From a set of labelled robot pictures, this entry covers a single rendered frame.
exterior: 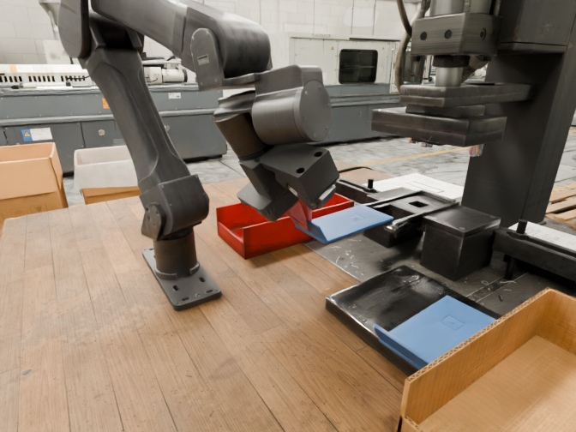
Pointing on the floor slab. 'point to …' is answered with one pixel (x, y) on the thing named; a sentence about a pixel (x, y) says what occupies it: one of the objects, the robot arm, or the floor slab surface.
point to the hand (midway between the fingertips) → (304, 223)
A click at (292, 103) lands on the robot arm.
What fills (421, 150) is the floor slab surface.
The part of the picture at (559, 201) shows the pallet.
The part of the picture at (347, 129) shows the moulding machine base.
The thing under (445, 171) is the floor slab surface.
